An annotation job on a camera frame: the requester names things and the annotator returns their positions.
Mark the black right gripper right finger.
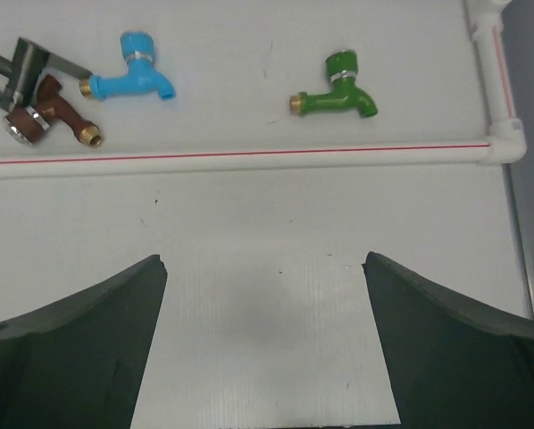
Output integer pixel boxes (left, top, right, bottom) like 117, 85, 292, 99
363, 252, 534, 428

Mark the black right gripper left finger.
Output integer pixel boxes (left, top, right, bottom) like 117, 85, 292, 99
0, 255, 167, 428

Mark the grey metal long-spout faucet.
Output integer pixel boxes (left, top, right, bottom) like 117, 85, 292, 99
0, 38, 92, 112

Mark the green plastic faucet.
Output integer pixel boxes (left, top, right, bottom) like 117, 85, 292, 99
288, 49, 379, 118

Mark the blue plastic faucet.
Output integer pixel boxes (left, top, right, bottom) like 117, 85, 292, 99
79, 31, 176, 100

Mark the aluminium enclosure frame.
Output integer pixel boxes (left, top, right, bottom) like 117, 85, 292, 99
503, 164, 534, 320

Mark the white PVC pipe frame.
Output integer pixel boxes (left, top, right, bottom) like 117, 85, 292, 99
0, 1, 526, 178

